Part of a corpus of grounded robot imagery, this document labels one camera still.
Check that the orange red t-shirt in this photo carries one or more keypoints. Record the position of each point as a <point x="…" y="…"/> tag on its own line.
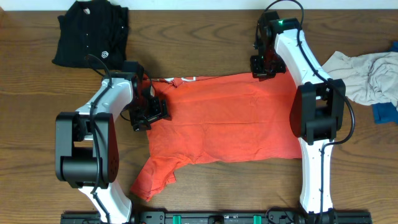
<point x="234" y="118"/>

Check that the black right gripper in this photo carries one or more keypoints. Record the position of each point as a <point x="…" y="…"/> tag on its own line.
<point x="257" y="72"/>

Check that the beige crumpled shirt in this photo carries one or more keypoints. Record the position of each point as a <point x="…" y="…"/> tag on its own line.
<point x="369" y="79"/>

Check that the blue cloth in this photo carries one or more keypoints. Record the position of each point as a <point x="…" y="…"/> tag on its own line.
<point x="385" y="112"/>

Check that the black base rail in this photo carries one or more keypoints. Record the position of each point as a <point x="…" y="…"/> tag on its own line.
<point x="271" y="216"/>

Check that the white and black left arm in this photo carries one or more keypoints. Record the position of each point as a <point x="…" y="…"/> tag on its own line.
<point x="86" y="148"/>

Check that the folded black shirt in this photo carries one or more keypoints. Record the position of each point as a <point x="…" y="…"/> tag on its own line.
<point x="93" y="27"/>

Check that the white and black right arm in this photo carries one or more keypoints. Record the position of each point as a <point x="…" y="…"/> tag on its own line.
<point x="316" y="114"/>

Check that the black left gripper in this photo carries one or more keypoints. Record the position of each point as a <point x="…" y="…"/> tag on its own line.
<point x="160" y="110"/>

